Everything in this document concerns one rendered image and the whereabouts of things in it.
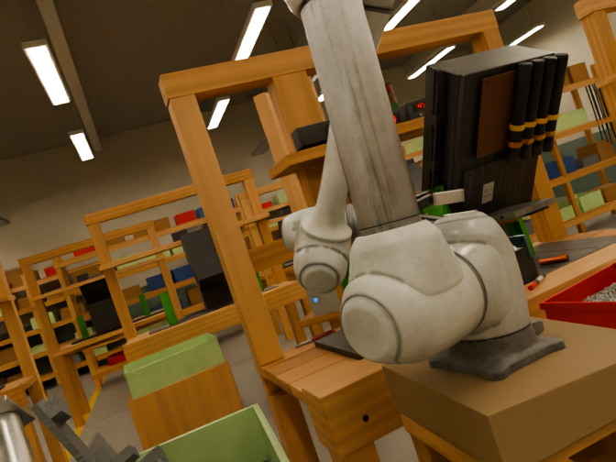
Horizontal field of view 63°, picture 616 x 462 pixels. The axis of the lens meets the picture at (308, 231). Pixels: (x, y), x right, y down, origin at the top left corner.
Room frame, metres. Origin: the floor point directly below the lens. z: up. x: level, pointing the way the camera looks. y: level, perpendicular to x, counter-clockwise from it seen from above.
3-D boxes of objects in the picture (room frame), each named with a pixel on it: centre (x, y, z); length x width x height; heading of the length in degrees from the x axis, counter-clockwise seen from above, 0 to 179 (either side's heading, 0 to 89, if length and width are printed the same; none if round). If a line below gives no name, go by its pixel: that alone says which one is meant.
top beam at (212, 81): (2.02, -0.38, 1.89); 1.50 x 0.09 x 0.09; 110
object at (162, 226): (8.19, 2.41, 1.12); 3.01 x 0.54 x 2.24; 109
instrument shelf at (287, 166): (1.98, -0.39, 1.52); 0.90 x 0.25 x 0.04; 110
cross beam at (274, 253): (2.08, -0.36, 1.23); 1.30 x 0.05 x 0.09; 110
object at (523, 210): (1.67, -0.59, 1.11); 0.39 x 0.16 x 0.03; 20
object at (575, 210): (7.01, -3.46, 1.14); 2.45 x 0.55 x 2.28; 109
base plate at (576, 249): (1.74, -0.48, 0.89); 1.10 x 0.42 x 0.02; 110
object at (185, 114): (2.02, -0.38, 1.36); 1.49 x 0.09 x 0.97; 110
